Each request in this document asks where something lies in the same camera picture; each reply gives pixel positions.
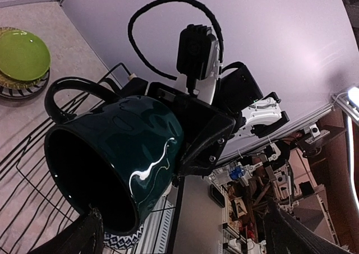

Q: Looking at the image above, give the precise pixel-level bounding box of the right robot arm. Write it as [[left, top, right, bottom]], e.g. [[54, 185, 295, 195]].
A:
[[127, 0, 289, 177]]

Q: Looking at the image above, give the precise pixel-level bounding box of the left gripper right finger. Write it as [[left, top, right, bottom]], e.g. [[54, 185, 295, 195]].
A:
[[263, 198, 351, 253]]

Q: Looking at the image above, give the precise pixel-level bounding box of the blue white patterned bowl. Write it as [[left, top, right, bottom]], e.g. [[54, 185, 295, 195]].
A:
[[103, 224, 144, 250]]

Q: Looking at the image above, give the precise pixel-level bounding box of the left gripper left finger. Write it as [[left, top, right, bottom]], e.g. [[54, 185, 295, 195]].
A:
[[30, 208, 104, 254]]

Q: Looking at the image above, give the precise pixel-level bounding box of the green plastic plate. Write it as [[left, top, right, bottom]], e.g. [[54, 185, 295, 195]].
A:
[[0, 31, 52, 81]]

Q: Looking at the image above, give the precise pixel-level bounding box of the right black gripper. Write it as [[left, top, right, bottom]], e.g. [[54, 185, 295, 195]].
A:
[[120, 78, 236, 177]]

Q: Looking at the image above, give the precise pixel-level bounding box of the woven bamboo plate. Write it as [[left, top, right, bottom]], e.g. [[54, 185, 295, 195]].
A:
[[0, 26, 50, 89]]

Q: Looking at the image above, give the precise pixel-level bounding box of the dark teal mug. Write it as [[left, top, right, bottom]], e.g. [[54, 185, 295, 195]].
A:
[[44, 77, 184, 236]]

